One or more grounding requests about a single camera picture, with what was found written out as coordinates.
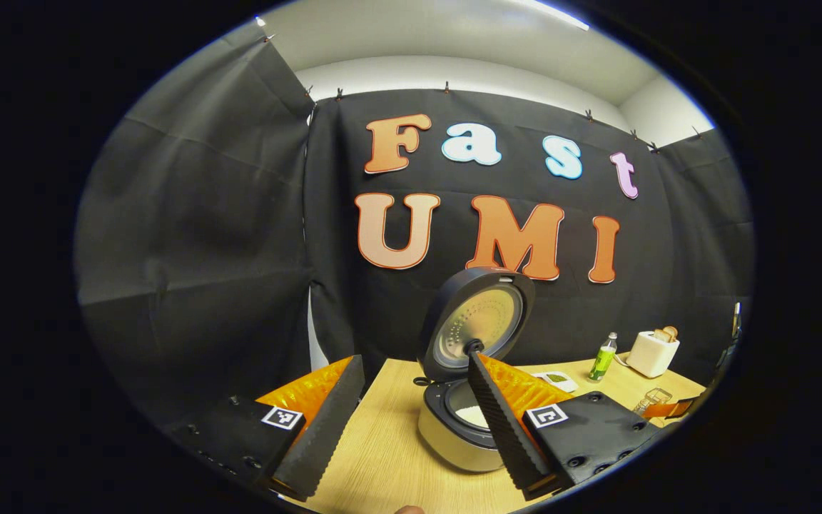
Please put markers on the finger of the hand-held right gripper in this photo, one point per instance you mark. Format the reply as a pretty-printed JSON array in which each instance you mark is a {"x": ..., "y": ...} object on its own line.
[{"x": 668, "y": 410}]

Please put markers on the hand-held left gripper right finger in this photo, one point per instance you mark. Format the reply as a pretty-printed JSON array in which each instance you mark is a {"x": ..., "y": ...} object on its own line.
[{"x": 504, "y": 435}]

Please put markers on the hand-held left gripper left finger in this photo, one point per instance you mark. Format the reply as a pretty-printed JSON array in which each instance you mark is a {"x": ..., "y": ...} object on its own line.
[{"x": 325, "y": 435}]

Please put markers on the clear glass chopstick holder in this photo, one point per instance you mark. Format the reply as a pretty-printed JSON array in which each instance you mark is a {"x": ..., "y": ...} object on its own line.
[{"x": 657, "y": 395}]

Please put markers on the white rice mound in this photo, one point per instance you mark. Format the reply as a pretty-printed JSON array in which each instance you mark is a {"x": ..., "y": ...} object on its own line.
[{"x": 472, "y": 415}]

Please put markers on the dark grey rice cooker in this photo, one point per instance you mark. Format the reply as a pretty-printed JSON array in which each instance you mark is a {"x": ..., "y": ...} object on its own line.
[{"x": 447, "y": 435}]

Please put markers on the white toaster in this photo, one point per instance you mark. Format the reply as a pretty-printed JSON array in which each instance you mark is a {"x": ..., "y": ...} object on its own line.
[{"x": 650, "y": 355}]

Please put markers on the green drink bottle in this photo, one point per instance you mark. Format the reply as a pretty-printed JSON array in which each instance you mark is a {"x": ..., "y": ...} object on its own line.
[{"x": 602, "y": 363}]

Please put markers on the white divided bean dish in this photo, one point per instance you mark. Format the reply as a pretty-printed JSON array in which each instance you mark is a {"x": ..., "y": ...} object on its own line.
[{"x": 569, "y": 386}]

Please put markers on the black backdrop cloth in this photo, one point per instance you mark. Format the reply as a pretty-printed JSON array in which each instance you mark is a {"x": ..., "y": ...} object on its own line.
[{"x": 204, "y": 214}]

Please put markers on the row of black cloth clips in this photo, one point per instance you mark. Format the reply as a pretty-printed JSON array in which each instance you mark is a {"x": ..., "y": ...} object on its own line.
[{"x": 447, "y": 88}]

